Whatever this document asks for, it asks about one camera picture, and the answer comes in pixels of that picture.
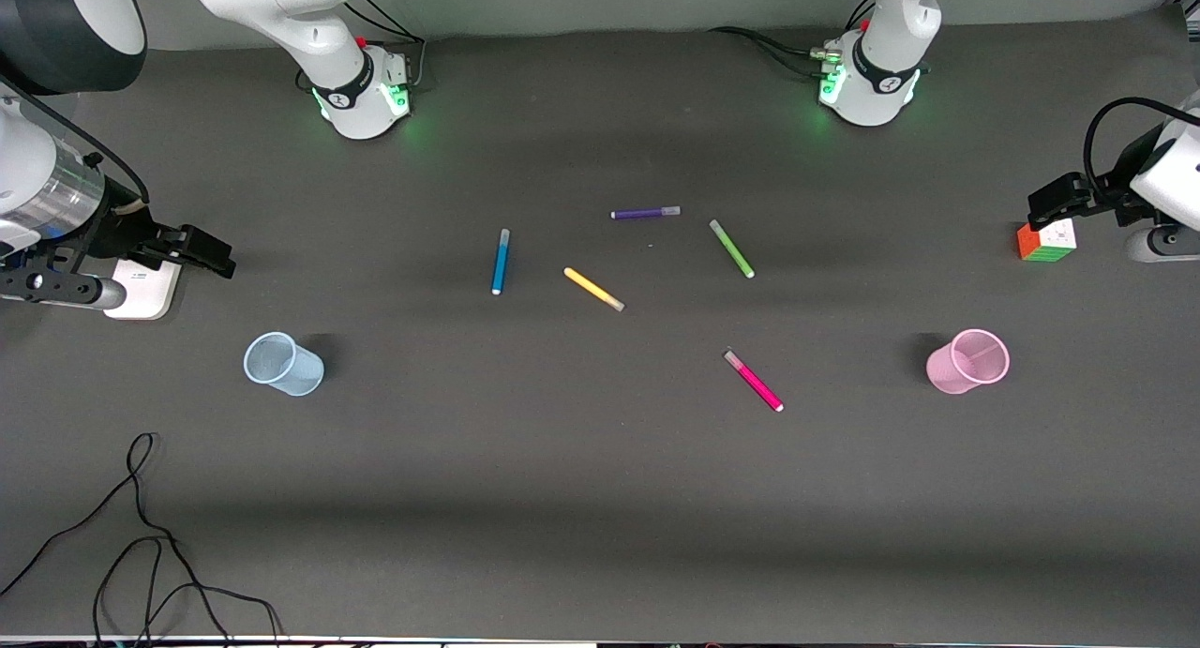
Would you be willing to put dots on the green marker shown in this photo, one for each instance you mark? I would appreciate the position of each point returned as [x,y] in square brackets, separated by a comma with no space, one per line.
[731,248]

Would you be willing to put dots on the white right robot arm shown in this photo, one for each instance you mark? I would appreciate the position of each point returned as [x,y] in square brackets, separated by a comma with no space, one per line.
[309,38]

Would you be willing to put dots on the blue marker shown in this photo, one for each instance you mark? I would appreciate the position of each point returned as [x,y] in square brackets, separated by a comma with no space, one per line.
[501,263]

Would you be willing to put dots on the purple marker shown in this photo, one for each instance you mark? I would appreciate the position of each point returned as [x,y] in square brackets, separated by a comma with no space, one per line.
[642,214]

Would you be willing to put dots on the translucent pink plastic cup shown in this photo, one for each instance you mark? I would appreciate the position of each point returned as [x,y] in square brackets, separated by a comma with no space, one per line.
[966,362]

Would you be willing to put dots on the translucent blue plastic cup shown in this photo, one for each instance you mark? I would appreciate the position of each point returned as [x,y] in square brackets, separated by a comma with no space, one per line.
[281,364]

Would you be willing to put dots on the white stand with flat base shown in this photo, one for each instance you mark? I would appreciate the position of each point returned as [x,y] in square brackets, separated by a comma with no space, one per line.
[145,292]

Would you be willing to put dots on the yellow marker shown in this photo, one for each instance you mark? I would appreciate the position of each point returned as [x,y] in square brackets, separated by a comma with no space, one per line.
[592,288]

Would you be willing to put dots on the pink marker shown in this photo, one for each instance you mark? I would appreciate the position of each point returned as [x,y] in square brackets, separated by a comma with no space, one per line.
[755,383]

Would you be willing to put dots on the multicoloured puzzle cube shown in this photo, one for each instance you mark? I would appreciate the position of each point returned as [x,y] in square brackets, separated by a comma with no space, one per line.
[1048,242]

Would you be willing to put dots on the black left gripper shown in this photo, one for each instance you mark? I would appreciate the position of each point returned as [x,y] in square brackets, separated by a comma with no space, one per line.
[1099,197]

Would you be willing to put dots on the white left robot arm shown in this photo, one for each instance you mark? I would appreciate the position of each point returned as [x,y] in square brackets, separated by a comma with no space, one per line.
[886,57]

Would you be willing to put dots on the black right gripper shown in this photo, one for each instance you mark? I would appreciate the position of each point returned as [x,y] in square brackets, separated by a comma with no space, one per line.
[125,230]

